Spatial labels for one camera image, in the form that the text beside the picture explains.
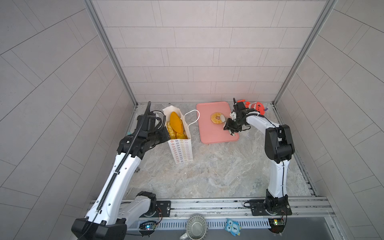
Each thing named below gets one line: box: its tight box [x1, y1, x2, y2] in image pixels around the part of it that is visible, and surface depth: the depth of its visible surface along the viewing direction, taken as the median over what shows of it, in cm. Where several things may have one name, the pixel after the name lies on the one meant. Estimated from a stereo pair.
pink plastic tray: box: [196, 101, 239, 144], surface depth 107 cm
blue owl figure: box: [224, 218, 242, 236], surface depth 67 cm
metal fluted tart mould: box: [186, 214, 209, 240], surface depth 67 cm
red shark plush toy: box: [237, 99, 266, 116], surface depth 107 cm
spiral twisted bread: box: [167, 122, 177, 140], surface depth 85 cm
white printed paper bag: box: [162, 105, 201, 164], surface depth 82 cm
